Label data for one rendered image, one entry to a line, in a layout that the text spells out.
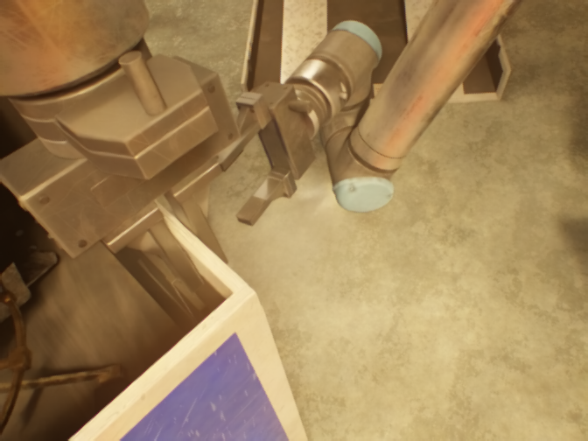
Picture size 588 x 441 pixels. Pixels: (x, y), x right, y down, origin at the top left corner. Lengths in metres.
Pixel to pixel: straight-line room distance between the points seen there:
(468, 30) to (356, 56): 0.20
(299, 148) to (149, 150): 0.48
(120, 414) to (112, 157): 0.16
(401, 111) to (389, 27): 1.61
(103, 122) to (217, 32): 2.17
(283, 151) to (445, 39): 0.24
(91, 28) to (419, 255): 1.30
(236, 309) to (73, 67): 0.17
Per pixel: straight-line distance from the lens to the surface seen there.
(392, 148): 0.68
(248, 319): 0.33
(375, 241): 1.47
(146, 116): 0.21
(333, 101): 0.69
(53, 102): 0.26
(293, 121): 0.65
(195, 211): 0.34
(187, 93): 0.21
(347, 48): 0.74
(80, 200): 0.28
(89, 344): 1.29
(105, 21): 0.24
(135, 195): 0.30
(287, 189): 0.68
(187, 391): 0.35
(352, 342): 1.32
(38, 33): 0.23
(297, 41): 2.09
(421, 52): 0.62
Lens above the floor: 1.24
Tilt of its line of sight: 54 degrees down
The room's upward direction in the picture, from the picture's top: 9 degrees counter-clockwise
